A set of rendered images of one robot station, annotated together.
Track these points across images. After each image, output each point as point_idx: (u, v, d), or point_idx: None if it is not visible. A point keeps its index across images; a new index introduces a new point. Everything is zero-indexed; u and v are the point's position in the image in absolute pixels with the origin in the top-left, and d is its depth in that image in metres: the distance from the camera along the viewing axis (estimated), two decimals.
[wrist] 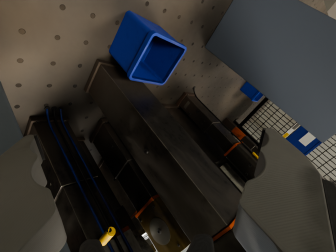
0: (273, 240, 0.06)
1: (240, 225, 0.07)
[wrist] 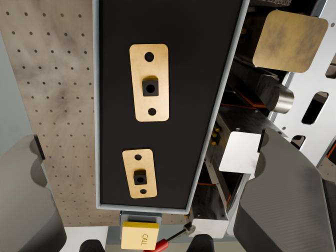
0: (273, 240, 0.06)
1: (240, 225, 0.07)
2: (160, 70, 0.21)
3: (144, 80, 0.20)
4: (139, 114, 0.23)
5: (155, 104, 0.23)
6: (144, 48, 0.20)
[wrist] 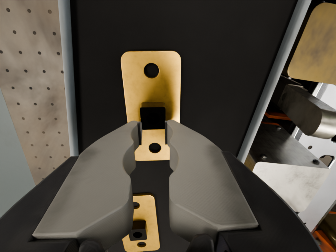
0: (208, 221, 0.06)
1: (177, 220, 0.07)
2: (168, 91, 0.14)
3: (144, 107, 0.13)
4: (136, 152, 0.16)
5: (160, 139, 0.15)
6: (144, 58, 0.13)
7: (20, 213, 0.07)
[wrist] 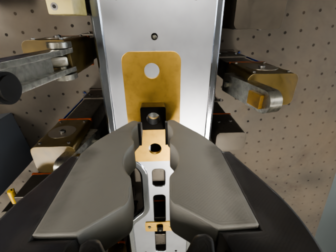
0: (208, 221, 0.06)
1: (177, 220, 0.07)
2: (168, 91, 0.14)
3: (144, 106, 0.13)
4: (136, 153, 0.16)
5: (160, 139, 0.15)
6: (144, 58, 0.13)
7: (20, 213, 0.07)
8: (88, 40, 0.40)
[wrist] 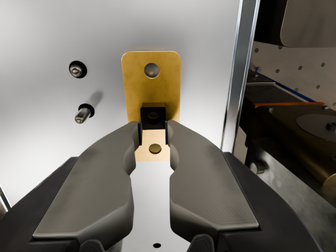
0: (208, 221, 0.06)
1: (177, 220, 0.07)
2: (168, 91, 0.14)
3: (144, 106, 0.13)
4: (136, 153, 0.16)
5: (160, 139, 0.15)
6: (144, 58, 0.13)
7: (20, 213, 0.07)
8: None
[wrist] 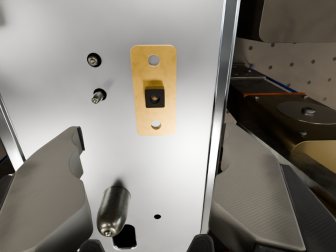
0: (247, 229, 0.06)
1: (215, 219, 0.07)
2: (166, 77, 0.17)
3: (148, 89, 0.17)
4: (141, 128, 0.20)
5: (160, 117, 0.19)
6: (148, 51, 0.16)
7: None
8: None
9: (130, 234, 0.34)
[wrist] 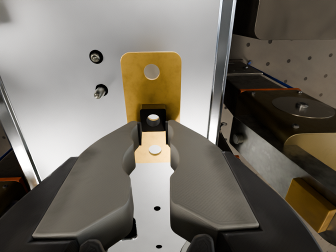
0: (209, 221, 0.06)
1: (177, 220, 0.07)
2: (168, 92, 0.14)
3: (144, 108, 0.13)
4: (136, 154, 0.16)
5: (160, 141, 0.15)
6: (144, 59, 0.12)
7: (20, 213, 0.06)
8: None
9: None
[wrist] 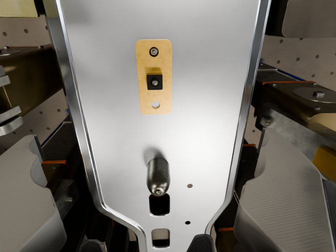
0: (273, 240, 0.06)
1: (240, 225, 0.07)
2: (164, 65, 0.22)
3: (149, 74, 0.21)
4: (143, 108, 0.24)
5: (159, 98, 0.24)
6: (149, 44, 0.21)
7: None
8: (53, 54, 0.26)
9: (159, 207, 0.39)
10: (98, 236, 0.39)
